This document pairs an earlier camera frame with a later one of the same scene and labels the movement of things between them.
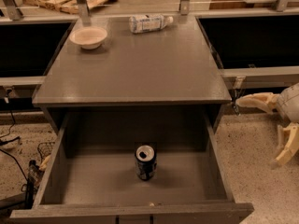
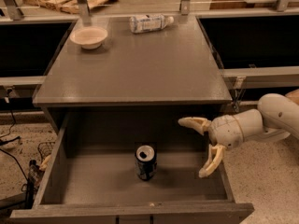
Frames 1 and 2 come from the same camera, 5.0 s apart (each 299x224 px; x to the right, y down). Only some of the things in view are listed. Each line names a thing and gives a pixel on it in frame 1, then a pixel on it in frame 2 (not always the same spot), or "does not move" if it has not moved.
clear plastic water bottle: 149,22 does not move
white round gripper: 290,105 → 223,131
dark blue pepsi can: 146,159 does not move
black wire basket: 45,148 does not move
